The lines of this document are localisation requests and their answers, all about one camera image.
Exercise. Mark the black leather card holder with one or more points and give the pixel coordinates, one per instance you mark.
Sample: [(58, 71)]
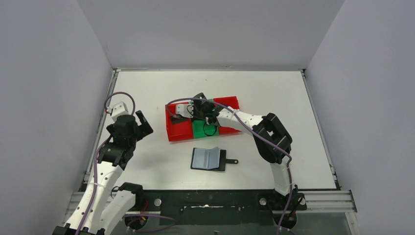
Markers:
[(224, 161)]

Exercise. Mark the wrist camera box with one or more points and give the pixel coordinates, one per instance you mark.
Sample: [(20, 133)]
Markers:
[(181, 110), (118, 109)]

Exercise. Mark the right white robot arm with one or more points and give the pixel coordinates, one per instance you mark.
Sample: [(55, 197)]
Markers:
[(271, 138)]

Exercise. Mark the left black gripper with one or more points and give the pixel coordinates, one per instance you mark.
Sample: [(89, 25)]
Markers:
[(137, 129)]

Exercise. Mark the red plastic bin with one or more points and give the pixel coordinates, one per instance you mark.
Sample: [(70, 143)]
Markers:
[(180, 132), (231, 101)]

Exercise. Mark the black card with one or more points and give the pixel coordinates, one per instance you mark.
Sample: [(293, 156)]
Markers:
[(178, 120)]

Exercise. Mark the right red plastic bin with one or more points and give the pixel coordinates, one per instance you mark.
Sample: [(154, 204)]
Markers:
[(231, 101)]

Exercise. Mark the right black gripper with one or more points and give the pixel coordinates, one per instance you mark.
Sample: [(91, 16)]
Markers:
[(194, 113)]

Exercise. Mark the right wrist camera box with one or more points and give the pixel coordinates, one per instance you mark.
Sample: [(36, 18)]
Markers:
[(181, 110)]

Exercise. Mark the aluminium table edge rail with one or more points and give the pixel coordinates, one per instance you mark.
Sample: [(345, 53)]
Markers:
[(100, 125)]

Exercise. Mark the left red plastic bin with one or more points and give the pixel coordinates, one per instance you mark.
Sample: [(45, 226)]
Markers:
[(180, 132)]

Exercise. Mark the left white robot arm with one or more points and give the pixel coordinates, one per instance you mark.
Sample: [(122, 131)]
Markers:
[(94, 215)]

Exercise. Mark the white card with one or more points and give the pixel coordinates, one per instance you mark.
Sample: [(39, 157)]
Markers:
[(205, 159)]

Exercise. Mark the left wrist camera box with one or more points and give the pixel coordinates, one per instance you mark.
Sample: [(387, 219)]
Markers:
[(118, 109)]

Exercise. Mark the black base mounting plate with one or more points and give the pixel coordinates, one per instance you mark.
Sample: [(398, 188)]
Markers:
[(216, 207)]

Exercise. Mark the green plastic bin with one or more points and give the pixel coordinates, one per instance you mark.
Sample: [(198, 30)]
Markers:
[(201, 129)]

